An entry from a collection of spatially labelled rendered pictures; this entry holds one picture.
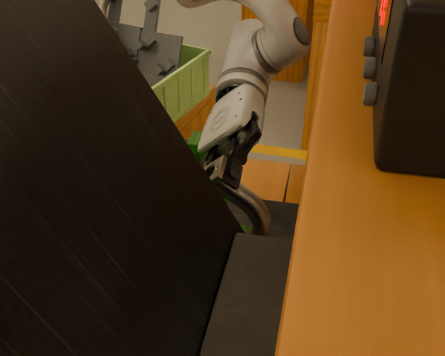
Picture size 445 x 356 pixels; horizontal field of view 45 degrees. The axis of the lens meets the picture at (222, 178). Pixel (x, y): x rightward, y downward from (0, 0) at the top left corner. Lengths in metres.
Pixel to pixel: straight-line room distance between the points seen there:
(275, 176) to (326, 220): 1.17
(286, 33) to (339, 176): 0.62
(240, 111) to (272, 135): 2.51
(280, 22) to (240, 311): 0.46
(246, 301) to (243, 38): 0.47
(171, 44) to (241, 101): 1.06
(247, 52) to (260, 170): 0.58
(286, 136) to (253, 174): 1.90
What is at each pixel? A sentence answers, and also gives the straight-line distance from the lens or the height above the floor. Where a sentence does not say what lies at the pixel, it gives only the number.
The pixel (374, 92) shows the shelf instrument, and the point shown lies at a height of 1.56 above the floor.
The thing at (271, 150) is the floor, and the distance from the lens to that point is 3.14.
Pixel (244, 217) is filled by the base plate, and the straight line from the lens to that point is 1.22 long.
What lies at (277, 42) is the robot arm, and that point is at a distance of 0.86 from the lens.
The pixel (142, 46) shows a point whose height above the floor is 1.01.
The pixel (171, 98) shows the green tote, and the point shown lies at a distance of 1.76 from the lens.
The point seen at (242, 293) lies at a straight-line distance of 0.60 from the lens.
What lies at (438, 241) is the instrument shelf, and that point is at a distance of 0.22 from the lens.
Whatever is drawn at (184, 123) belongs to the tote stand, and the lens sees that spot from 1.84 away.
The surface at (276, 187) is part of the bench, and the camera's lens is 1.35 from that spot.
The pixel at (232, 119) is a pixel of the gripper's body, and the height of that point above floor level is 1.30.
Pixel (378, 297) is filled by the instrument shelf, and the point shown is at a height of 1.54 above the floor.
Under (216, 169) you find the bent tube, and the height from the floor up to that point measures 1.26.
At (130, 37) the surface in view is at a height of 1.00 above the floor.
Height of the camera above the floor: 1.68
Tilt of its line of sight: 35 degrees down
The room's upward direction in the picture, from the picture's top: straight up
